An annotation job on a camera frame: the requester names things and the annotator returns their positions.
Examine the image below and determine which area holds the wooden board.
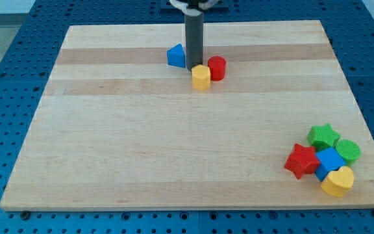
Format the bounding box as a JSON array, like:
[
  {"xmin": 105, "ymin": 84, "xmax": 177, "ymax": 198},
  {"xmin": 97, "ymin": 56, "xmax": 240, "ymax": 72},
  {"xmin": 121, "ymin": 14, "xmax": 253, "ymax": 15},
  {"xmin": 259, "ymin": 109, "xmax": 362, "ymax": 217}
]
[{"xmin": 0, "ymin": 20, "xmax": 374, "ymax": 211}]

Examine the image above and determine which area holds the green star block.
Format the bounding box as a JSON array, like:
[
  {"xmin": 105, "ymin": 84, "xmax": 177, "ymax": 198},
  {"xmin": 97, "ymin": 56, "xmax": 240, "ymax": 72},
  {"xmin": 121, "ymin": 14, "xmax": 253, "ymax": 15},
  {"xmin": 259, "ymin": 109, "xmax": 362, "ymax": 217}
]
[{"xmin": 306, "ymin": 123, "xmax": 341, "ymax": 151}]

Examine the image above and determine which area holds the blue cube block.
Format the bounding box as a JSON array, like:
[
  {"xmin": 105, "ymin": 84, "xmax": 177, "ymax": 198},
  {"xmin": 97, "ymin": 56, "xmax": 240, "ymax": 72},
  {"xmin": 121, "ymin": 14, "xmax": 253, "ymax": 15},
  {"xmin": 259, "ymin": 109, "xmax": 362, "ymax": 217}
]
[{"xmin": 315, "ymin": 148, "xmax": 346, "ymax": 181}]

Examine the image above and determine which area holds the red star block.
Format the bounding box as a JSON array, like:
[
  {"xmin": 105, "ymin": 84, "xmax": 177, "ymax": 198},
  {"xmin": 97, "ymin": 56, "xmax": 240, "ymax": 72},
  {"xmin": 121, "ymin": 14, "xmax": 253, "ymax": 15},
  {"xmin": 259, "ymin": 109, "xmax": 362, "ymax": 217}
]
[{"xmin": 284, "ymin": 144, "xmax": 320, "ymax": 179}]

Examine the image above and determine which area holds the green cylinder block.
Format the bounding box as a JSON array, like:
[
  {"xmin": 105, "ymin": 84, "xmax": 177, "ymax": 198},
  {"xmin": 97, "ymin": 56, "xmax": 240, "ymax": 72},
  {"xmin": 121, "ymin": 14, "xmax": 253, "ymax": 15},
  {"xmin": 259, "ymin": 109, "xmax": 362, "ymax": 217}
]
[{"xmin": 335, "ymin": 140, "xmax": 361, "ymax": 166}]

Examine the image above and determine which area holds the yellow hexagon block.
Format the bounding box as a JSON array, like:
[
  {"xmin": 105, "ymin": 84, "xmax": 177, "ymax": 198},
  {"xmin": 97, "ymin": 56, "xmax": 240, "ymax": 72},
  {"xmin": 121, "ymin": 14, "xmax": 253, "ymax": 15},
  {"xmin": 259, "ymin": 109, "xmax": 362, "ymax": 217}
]
[{"xmin": 192, "ymin": 64, "xmax": 210, "ymax": 91}]

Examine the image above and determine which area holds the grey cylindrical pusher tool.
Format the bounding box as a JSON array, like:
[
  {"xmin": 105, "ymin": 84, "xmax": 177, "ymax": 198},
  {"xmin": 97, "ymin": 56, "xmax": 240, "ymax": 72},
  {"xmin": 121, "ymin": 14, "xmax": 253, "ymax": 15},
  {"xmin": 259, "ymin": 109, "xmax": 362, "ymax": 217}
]
[{"xmin": 184, "ymin": 10, "xmax": 203, "ymax": 71}]

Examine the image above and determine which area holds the red cylinder block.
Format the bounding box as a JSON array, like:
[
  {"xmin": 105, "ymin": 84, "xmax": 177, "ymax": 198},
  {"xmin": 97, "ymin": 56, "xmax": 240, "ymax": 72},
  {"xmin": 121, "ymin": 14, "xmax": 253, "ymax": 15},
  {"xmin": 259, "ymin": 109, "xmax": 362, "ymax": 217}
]
[{"xmin": 207, "ymin": 56, "xmax": 227, "ymax": 81}]

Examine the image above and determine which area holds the yellow heart block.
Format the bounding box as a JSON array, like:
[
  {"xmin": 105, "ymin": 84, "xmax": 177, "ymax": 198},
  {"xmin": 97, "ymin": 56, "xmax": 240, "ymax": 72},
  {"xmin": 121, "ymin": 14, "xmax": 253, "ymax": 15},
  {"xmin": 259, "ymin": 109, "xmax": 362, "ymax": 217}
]
[{"xmin": 320, "ymin": 166, "xmax": 355, "ymax": 198}]

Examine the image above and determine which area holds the blue triangle block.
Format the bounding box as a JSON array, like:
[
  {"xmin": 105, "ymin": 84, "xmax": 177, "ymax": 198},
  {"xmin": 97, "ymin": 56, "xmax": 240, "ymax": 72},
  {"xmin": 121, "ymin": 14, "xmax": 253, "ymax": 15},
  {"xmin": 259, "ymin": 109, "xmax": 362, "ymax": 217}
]
[{"xmin": 166, "ymin": 44, "xmax": 186, "ymax": 68}]

